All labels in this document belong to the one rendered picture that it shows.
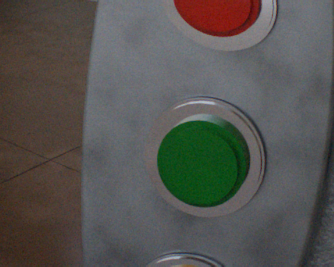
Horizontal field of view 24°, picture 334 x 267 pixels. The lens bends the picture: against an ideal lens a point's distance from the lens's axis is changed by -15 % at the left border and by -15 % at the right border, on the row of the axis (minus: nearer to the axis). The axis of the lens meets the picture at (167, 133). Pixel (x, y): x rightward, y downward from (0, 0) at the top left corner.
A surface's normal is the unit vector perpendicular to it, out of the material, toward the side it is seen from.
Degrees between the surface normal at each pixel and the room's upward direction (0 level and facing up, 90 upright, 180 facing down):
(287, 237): 90
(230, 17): 90
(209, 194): 90
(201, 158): 90
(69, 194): 0
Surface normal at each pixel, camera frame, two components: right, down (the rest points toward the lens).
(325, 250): -0.31, 0.30
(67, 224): 0.08, -0.94
